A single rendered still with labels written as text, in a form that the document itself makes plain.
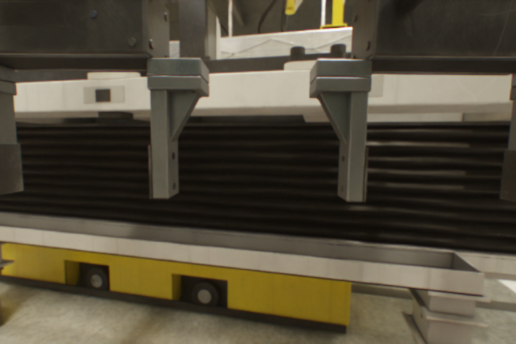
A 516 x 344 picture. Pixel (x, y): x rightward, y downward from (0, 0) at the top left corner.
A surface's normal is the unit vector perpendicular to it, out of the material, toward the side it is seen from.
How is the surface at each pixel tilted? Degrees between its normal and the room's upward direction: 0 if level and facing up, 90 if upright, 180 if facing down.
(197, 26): 90
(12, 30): 90
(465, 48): 90
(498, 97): 90
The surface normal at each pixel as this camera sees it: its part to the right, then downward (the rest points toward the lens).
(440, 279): -0.21, 0.09
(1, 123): 1.00, 0.01
